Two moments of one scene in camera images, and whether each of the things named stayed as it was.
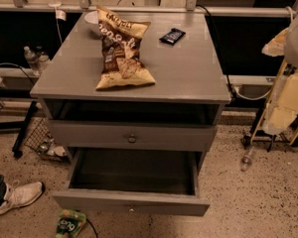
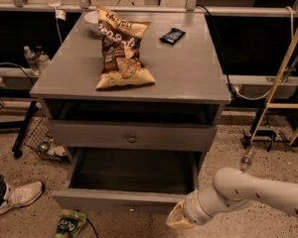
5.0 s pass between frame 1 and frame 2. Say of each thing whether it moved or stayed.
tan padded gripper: moved
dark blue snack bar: stayed
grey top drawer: stayed
